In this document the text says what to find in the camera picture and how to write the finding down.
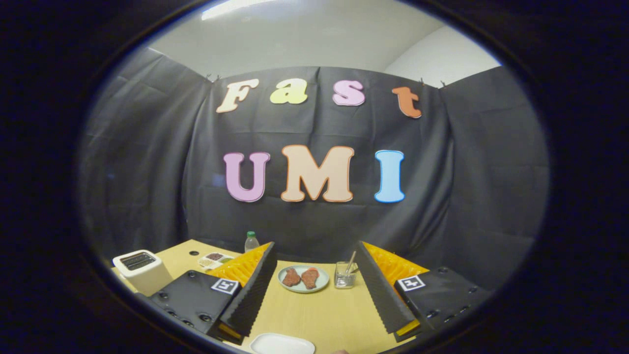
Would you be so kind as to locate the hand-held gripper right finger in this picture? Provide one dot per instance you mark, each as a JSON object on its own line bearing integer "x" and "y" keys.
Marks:
{"x": 383, "y": 295}

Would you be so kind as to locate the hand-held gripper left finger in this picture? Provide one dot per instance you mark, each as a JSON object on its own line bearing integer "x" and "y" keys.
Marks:
{"x": 253, "y": 295}

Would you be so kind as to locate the small clear glass jar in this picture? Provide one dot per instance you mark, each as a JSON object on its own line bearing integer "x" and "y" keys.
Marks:
{"x": 344, "y": 281}

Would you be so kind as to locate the red meat slice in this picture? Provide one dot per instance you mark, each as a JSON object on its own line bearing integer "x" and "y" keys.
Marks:
{"x": 291, "y": 277}
{"x": 310, "y": 279}

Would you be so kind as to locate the thin stirring stick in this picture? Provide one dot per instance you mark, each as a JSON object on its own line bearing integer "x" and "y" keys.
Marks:
{"x": 352, "y": 259}

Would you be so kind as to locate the clear bottle green cap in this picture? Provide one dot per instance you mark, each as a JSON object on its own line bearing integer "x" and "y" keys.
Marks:
{"x": 251, "y": 243}

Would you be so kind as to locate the small divided seasoning tray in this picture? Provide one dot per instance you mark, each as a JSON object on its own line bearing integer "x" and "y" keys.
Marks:
{"x": 214, "y": 259}

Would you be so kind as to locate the white oval plate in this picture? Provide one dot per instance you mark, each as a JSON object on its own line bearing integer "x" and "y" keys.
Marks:
{"x": 282, "y": 344}

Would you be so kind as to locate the pale green plate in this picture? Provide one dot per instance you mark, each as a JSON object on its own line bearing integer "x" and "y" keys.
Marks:
{"x": 324, "y": 281}

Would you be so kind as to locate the white toaster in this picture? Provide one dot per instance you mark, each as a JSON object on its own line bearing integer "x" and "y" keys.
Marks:
{"x": 147, "y": 278}

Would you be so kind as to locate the black backdrop cloth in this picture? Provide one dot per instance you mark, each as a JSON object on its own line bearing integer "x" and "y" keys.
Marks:
{"x": 162, "y": 172}

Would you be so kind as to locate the ceiling light panel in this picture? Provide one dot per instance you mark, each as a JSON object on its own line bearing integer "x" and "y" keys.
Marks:
{"x": 231, "y": 7}

